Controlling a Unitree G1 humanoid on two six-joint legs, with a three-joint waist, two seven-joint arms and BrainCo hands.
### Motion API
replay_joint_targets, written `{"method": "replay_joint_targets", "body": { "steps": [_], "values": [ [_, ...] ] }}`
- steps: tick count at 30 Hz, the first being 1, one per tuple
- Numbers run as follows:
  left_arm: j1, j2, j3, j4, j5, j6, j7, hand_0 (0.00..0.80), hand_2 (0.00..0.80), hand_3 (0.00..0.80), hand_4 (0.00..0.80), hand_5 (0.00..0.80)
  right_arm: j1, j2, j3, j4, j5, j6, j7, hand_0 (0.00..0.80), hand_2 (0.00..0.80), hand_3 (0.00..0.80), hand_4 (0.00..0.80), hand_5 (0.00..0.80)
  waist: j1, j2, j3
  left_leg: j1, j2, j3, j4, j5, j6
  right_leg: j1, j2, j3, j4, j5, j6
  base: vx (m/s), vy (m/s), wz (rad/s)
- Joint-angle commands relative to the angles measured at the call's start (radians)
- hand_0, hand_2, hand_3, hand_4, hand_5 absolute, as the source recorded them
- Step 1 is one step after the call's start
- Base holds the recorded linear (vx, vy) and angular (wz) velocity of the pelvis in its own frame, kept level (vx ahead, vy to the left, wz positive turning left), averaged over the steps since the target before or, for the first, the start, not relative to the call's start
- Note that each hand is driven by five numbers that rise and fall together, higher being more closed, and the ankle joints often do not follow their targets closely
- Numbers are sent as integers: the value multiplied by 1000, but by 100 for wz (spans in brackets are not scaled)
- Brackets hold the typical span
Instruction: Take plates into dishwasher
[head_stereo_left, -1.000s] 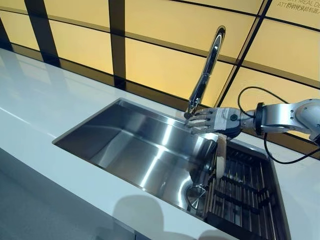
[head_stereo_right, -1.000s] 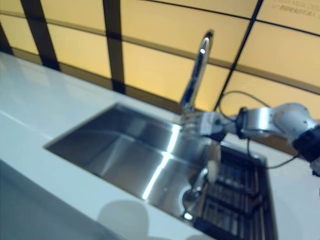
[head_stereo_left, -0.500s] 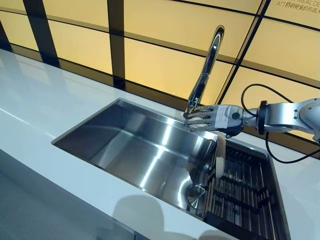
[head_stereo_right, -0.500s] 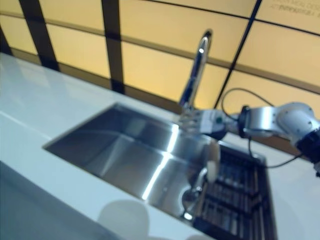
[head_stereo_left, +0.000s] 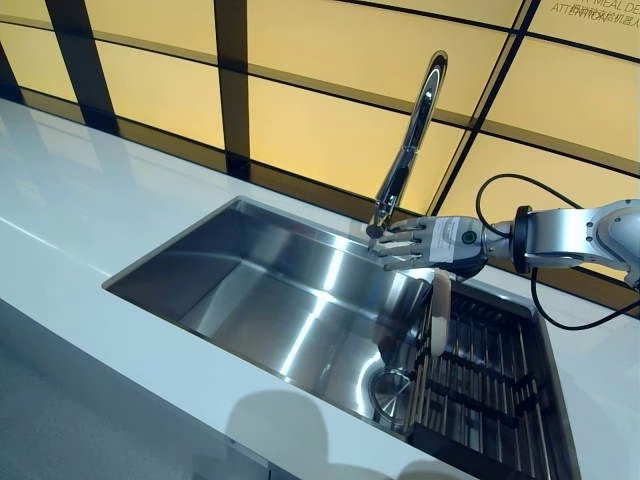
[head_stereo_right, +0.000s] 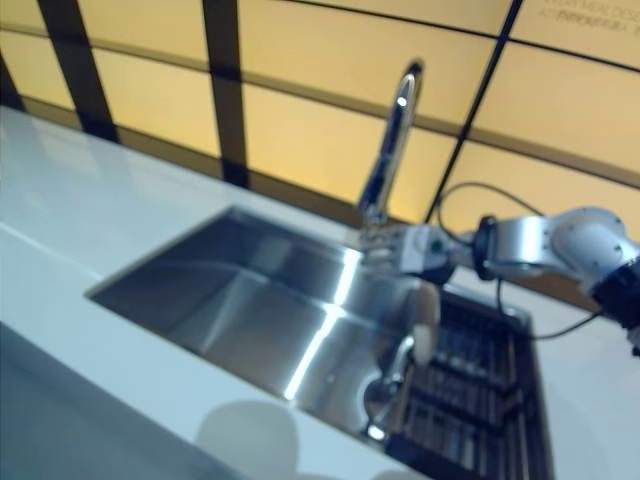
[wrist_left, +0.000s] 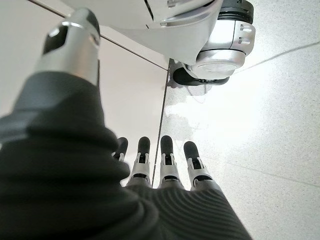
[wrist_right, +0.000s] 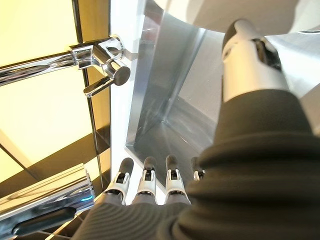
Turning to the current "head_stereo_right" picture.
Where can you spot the chrome kitchen faucet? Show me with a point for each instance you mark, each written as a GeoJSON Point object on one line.
{"type": "Point", "coordinates": [395, 140]}

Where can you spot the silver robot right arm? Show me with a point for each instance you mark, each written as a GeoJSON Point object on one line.
{"type": "Point", "coordinates": [575, 240]}

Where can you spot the beige plate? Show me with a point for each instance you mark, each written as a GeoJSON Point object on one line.
{"type": "Point", "coordinates": [425, 330]}

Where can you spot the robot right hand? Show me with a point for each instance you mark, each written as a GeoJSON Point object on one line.
{"type": "Point", "coordinates": [425, 247]}

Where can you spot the black sink drying rack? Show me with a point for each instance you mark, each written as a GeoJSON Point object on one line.
{"type": "Point", "coordinates": [475, 390]}

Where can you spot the stainless steel sink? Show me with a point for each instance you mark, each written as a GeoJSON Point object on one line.
{"type": "Point", "coordinates": [250, 300]}

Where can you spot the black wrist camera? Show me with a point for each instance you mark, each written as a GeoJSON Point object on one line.
{"type": "Point", "coordinates": [484, 250]}

